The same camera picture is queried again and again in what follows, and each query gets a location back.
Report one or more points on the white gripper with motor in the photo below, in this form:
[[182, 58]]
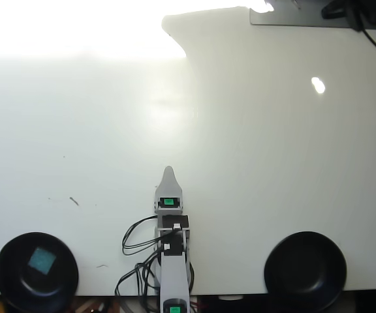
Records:
[[169, 209]]

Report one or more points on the blue foam cube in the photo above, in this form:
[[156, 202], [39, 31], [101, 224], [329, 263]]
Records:
[[42, 261]]

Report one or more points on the white Koch robot arm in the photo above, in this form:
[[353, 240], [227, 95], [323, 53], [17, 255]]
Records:
[[174, 277]]

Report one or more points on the black round bowl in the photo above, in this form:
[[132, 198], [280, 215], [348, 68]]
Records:
[[305, 270], [18, 287]]

